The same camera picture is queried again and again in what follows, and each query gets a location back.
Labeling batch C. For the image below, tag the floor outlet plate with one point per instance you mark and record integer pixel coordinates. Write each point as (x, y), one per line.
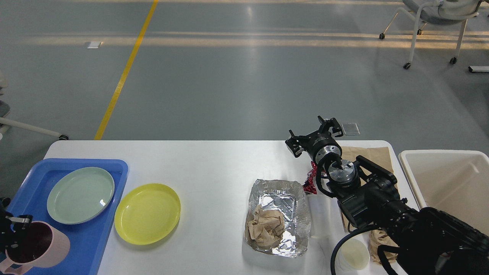
(350, 129)
(93, 44)

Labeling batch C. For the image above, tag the white object far right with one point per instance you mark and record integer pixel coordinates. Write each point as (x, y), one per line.
(478, 69)

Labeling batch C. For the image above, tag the floor outlet plate right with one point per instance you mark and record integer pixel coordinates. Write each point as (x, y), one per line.
(350, 129)

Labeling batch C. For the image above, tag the pale green plate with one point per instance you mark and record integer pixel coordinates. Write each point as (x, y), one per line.
(81, 195)

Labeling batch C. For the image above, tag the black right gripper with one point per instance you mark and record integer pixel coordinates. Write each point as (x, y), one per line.
(317, 144)

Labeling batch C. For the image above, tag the crumpled brown paper ball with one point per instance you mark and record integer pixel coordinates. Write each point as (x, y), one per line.
(267, 227)

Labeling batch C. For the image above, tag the white paper cup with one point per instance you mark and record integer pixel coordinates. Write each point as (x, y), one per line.
(353, 255)

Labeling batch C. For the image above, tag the red snack wrapper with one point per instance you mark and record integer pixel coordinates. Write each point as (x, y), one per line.
(309, 186)

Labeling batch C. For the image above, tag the aluminium foil tray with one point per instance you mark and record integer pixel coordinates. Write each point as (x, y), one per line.
(289, 198)

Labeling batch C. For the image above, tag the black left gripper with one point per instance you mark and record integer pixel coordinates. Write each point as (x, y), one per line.
(13, 230)

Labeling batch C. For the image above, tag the grey office chair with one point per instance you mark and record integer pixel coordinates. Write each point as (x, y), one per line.
(436, 12)

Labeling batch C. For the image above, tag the blue plastic tray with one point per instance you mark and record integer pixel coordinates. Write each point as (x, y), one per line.
(88, 239)

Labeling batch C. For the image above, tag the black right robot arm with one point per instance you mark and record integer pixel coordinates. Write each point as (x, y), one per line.
(428, 241)

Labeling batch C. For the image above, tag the brown paper bag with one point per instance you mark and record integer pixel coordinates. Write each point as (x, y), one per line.
(381, 157)

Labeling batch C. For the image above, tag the yellow plate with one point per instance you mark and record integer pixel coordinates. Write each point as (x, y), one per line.
(147, 214)

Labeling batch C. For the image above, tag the white chair base left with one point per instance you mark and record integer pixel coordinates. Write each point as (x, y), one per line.
(5, 123)

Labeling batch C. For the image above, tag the pink mug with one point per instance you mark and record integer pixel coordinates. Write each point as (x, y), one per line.
(43, 247)

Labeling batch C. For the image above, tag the white plastic bin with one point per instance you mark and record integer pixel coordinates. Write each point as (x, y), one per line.
(454, 181)

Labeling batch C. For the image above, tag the floor outlet plate left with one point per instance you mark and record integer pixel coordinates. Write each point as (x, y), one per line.
(93, 44)

